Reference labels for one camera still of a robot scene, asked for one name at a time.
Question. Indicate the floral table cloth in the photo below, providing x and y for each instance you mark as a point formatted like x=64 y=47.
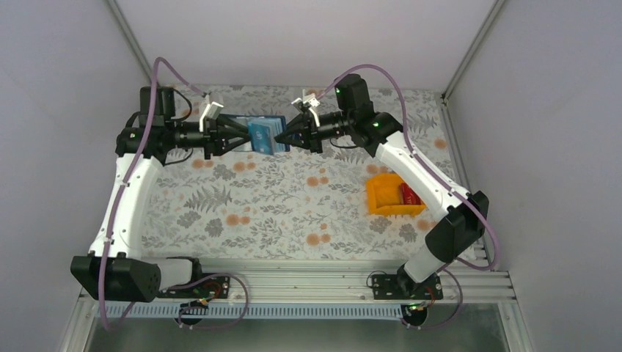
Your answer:
x=295 y=205

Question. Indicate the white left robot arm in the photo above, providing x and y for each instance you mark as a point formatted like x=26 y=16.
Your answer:
x=114 y=267

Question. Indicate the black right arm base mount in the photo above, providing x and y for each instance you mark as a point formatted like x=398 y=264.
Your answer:
x=400 y=287

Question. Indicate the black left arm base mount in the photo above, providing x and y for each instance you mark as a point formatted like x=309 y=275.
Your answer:
x=213 y=288

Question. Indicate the red item in bin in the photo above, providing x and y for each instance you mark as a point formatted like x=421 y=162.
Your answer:
x=408 y=196

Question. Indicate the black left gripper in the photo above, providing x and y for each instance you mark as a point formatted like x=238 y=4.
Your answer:
x=213 y=135

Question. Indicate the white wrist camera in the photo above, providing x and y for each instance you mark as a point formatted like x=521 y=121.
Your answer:
x=211 y=106
x=306 y=99

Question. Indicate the blue leather card holder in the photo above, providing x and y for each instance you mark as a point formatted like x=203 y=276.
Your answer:
x=243 y=120

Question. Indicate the aluminium rail base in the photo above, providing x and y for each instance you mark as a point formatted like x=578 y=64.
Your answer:
x=322 y=289

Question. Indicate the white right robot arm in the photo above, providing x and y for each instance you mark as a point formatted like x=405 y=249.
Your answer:
x=459 y=214

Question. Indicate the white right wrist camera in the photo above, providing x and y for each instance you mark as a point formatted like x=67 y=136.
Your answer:
x=306 y=99

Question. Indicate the blue credit card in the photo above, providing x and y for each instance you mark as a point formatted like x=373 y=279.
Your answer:
x=263 y=132

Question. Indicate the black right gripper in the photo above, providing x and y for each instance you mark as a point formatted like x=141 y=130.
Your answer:
x=304 y=125

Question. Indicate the yellow plastic bin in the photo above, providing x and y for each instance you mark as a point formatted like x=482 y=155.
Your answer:
x=383 y=197

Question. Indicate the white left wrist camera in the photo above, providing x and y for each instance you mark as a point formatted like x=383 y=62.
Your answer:
x=211 y=106

